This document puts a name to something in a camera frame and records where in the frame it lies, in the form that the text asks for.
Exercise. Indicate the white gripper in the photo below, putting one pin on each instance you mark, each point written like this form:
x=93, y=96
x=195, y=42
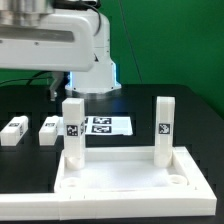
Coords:
x=63, y=41

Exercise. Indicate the white desk top tray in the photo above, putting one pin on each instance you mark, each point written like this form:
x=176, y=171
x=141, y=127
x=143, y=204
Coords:
x=119, y=169

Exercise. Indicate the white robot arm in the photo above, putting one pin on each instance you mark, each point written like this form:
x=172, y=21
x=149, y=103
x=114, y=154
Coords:
x=101, y=79

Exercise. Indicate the fiducial marker sheet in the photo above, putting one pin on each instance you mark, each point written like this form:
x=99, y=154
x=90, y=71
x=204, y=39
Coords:
x=98, y=125

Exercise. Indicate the white L-shaped corner guide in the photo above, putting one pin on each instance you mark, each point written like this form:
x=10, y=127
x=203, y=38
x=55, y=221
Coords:
x=196, y=200

